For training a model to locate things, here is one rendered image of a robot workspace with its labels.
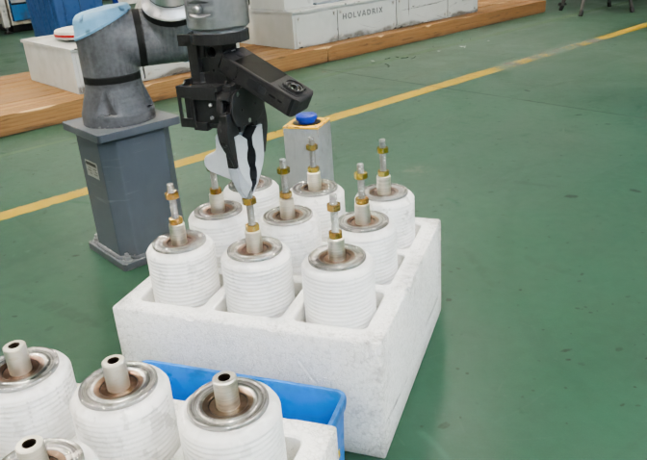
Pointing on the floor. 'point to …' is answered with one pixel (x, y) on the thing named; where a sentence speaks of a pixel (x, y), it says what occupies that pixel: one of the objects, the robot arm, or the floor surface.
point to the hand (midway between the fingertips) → (251, 187)
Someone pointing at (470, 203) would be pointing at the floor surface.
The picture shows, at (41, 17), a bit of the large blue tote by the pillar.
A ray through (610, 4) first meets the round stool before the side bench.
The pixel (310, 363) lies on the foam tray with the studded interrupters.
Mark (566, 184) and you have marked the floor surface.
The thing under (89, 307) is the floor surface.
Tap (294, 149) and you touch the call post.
